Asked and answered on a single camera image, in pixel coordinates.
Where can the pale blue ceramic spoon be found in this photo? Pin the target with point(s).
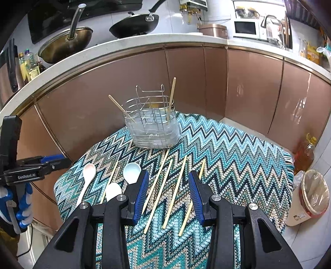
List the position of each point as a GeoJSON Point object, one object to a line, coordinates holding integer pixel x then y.
{"type": "Point", "coordinates": [132, 172]}

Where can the white ceramic spoon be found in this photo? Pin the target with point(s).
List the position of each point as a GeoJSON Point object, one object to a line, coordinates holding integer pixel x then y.
{"type": "Point", "coordinates": [113, 191]}

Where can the large cooking oil bottle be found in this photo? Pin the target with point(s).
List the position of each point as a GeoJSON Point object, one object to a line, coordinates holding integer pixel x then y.
{"type": "Point", "coordinates": [305, 155]}

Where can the clear glass jar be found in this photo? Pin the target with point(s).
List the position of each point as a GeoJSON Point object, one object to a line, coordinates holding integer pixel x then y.
{"type": "Point", "coordinates": [303, 49]}

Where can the person's left forearm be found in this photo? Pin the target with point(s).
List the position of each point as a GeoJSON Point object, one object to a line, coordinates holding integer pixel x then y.
{"type": "Point", "coordinates": [7, 239]}

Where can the beige trash bin with liner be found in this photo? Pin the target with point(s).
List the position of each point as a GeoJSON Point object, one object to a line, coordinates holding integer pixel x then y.
{"type": "Point", "coordinates": [297, 207]}

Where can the crumpled white plastic bag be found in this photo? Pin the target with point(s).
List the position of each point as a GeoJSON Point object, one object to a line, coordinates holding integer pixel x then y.
{"type": "Point", "coordinates": [297, 181]}

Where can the white gas water heater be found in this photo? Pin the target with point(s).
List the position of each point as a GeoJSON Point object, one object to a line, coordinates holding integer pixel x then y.
{"type": "Point", "coordinates": [194, 4]}

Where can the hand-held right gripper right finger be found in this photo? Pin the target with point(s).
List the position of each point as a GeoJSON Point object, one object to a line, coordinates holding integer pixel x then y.
{"type": "Point", "coordinates": [195, 196]}

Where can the yellow oil bottle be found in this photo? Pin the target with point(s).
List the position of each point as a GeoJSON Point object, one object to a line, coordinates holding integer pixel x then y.
{"type": "Point", "coordinates": [22, 67]}

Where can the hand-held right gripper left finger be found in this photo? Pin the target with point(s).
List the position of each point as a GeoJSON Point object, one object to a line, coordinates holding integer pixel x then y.
{"type": "Point", "coordinates": [141, 196]}

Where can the bamboo chopstick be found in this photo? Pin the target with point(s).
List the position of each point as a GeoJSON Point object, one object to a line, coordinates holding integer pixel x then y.
{"type": "Point", "coordinates": [174, 192]}
{"type": "Point", "coordinates": [172, 90]}
{"type": "Point", "coordinates": [160, 169]}
{"type": "Point", "coordinates": [117, 104]}
{"type": "Point", "coordinates": [111, 177]}
{"type": "Point", "coordinates": [159, 196]}
{"type": "Point", "coordinates": [185, 218]}

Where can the white dish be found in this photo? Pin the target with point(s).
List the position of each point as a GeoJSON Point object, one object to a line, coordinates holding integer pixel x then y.
{"type": "Point", "coordinates": [196, 33]}

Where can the green cap plastic bottle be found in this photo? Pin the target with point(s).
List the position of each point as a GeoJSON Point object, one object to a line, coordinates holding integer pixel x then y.
{"type": "Point", "coordinates": [32, 62]}

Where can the black knife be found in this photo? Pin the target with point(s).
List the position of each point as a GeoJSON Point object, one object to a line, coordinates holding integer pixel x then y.
{"type": "Point", "coordinates": [10, 64]}
{"type": "Point", "coordinates": [15, 64]}

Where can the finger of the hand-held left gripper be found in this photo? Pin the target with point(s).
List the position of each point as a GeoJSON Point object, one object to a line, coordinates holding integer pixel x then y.
{"type": "Point", "coordinates": [59, 166]}
{"type": "Point", "coordinates": [54, 157]}

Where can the glass pot with lid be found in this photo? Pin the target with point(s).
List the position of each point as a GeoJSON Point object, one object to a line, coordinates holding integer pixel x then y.
{"type": "Point", "coordinates": [247, 13]}

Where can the dark sauce bottle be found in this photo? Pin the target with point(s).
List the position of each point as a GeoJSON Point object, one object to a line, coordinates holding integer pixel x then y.
{"type": "Point", "coordinates": [42, 67]}

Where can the rose gold rice cooker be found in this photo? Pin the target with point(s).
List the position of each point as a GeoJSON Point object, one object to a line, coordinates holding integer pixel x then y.
{"type": "Point", "coordinates": [212, 29]}

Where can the black wok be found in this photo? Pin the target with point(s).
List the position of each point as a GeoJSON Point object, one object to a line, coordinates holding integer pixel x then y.
{"type": "Point", "coordinates": [134, 24]}

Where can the steel kitchen faucet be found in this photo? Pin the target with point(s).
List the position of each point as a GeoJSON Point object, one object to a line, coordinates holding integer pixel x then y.
{"type": "Point", "coordinates": [269, 17]}

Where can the white kitchen countertop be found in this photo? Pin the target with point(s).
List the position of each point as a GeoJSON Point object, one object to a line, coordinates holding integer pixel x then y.
{"type": "Point", "coordinates": [181, 38]}

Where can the person's left hand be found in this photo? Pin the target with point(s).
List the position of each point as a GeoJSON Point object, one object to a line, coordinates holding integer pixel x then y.
{"type": "Point", "coordinates": [25, 204]}

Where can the white microwave oven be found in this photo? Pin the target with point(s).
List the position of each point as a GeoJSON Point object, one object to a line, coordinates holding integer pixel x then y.
{"type": "Point", "coordinates": [245, 28]}

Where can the yellow packet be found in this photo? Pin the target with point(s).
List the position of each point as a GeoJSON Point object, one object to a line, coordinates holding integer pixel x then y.
{"type": "Point", "coordinates": [314, 55]}

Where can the brown kitchen cabinet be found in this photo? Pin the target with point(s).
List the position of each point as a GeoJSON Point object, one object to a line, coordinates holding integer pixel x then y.
{"type": "Point", "coordinates": [103, 77]}

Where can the water heater pipes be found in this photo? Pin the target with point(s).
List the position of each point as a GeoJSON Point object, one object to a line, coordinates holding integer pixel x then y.
{"type": "Point", "coordinates": [188, 16]}

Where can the zigzag patterned cloth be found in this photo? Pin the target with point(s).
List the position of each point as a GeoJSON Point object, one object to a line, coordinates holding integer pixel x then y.
{"type": "Point", "coordinates": [232, 168]}

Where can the wooden cutting board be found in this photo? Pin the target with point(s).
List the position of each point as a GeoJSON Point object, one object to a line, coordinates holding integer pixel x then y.
{"type": "Point", "coordinates": [288, 28]}

